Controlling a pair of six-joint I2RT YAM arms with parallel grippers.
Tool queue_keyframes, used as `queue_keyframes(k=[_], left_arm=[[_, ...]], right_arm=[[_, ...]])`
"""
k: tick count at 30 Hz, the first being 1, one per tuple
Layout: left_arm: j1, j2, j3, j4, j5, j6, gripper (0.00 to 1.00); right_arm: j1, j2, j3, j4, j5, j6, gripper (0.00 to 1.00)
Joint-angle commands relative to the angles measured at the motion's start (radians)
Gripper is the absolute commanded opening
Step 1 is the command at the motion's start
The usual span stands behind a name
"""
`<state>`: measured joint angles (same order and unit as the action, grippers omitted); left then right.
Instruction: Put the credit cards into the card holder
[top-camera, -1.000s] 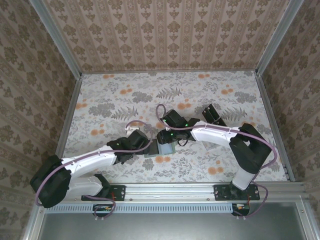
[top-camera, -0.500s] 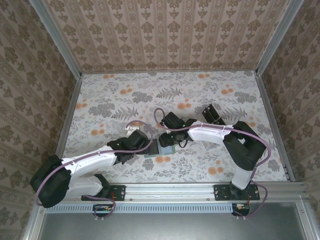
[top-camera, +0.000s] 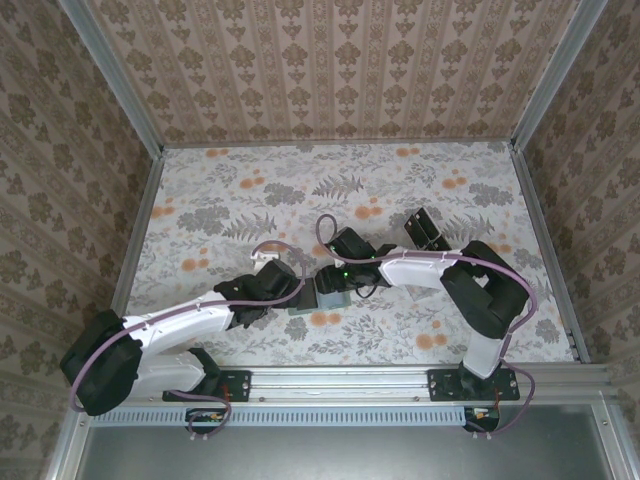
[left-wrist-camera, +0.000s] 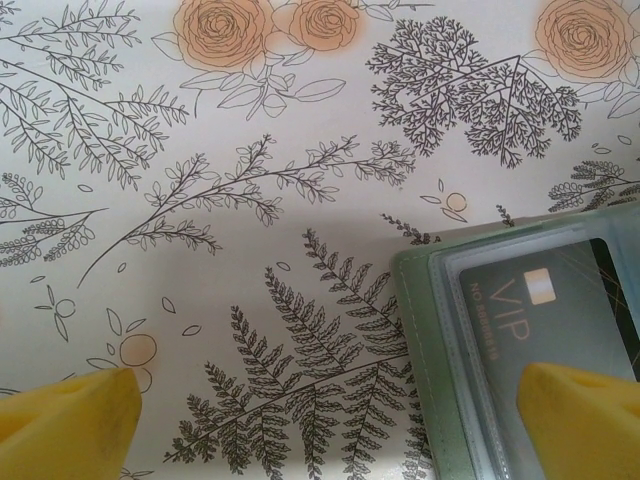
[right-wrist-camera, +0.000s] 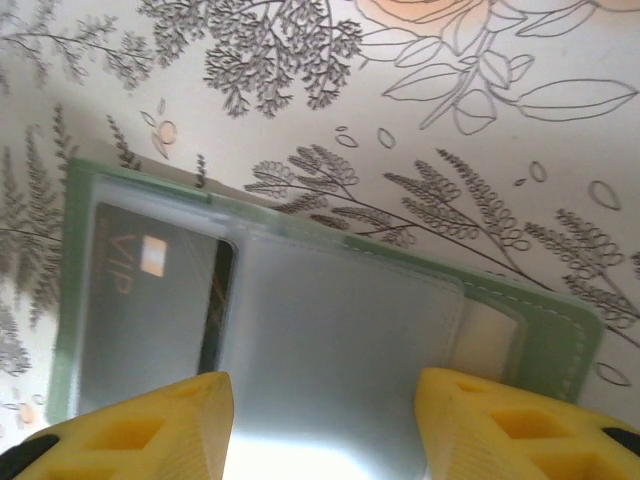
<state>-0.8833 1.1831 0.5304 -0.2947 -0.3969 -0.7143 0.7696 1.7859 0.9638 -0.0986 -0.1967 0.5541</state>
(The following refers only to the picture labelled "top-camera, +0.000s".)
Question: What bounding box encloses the sage green card holder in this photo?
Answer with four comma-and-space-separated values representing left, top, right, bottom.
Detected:
286, 276, 353, 317

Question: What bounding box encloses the clear acrylic card stand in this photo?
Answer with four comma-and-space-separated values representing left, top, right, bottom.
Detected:
402, 205, 454, 254

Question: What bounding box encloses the aluminium mounting beam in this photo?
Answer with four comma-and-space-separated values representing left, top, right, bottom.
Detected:
74, 364, 615, 405

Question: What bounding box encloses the floral patterned table cover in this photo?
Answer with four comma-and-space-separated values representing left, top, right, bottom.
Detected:
107, 141, 576, 366

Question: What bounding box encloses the black controller box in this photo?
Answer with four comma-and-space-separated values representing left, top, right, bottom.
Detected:
185, 407, 232, 435
462, 405, 501, 434

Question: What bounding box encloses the grey metal panel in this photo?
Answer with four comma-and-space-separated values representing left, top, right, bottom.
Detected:
42, 399, 640, 480

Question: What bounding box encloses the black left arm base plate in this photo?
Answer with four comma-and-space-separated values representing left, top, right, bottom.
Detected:
162, 368, 252, 403

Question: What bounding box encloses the grey slotted cable duct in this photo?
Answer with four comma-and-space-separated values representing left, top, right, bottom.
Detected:
91, 405, 474, 427

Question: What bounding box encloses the aluminium back rail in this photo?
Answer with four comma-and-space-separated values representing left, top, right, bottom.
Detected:
160, 139, 516, 150

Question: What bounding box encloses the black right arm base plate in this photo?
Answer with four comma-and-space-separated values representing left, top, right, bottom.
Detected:
428, 368, 521, 403

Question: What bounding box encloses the aluminium side rail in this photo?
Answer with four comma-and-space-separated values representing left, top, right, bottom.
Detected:
509, 142, 592, 365
102, 147, 167, 321

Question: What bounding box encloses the aluminium frame post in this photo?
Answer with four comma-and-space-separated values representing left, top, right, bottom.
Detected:
508, 0, 587, 151
55, 0, 167, 157

